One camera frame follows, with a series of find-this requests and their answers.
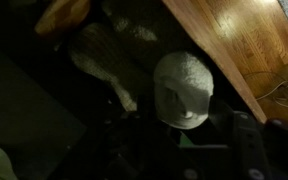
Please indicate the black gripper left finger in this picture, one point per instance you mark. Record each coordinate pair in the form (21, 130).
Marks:
(136, 146)

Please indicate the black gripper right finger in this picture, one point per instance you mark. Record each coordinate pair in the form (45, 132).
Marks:
(248, 144)

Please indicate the woven basket drawer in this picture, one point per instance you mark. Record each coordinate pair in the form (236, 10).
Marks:
(192, 16)

